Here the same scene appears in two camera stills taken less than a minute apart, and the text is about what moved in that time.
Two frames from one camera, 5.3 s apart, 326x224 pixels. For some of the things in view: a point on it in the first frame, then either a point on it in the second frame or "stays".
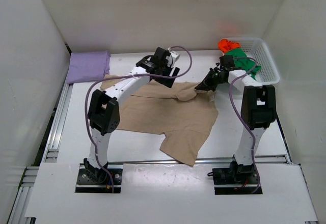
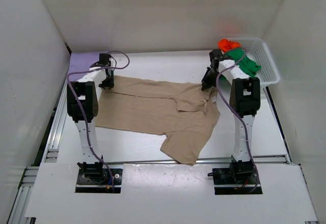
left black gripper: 167,76 → 107,83
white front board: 166,192 stays
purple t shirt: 88,66 stays
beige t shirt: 179,113 stays
